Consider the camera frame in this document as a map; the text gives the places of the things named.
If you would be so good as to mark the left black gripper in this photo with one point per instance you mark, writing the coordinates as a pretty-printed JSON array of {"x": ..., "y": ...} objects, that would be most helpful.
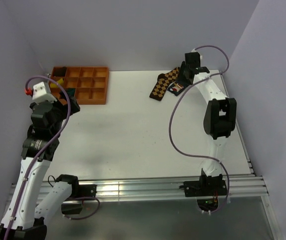
[{"x": 64, "y": 109}]

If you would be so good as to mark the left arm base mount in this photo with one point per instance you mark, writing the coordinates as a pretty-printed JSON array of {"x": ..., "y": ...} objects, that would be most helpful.
[{"x": 85, "y": 191}]

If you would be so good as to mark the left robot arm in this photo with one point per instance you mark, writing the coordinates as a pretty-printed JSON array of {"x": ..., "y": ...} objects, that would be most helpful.
[{"x": 24, "y": 218}]

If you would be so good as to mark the rolled black sock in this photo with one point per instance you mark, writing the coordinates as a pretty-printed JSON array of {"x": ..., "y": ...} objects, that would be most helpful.
[{"x": 59, "y": 71}]

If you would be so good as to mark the navy snowman sock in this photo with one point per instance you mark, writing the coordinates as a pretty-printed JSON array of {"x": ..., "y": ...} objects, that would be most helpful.
[{"x": 177, "y": 87}]

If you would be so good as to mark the brown argyle sock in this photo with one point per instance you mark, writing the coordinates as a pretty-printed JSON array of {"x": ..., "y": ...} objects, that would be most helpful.
[{"x": 163, "y": 82}]

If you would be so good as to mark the aluminium front rail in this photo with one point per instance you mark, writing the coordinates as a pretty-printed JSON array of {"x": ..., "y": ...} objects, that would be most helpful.
[{"x": 165, "y": 189}]

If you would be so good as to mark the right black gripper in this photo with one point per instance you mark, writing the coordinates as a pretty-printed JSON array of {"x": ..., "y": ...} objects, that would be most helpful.
[{"x": 181, "y": 78}]

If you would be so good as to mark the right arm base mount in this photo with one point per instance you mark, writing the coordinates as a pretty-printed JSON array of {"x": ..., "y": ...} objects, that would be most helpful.
[{"x": 211, "y": 187}]

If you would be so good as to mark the green reindeer sock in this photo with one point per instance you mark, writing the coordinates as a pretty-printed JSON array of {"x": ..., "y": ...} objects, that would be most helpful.
[{"x": 70, "y": 91}]

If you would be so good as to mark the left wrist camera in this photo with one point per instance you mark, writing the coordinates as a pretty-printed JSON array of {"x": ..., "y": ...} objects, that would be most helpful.
[{"x": 40, "y": 93}]

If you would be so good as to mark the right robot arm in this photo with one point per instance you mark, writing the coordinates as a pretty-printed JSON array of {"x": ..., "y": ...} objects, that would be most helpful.
[{"x": 220, "y": 116}]

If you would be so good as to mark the orange compartment tray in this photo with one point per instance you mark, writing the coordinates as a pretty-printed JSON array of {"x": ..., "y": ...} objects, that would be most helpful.
[{"x": 91, "y": 83}]

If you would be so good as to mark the rolled yellow sock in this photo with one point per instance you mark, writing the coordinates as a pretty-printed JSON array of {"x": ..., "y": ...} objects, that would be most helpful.
[{"x": 59, "y": 81}]

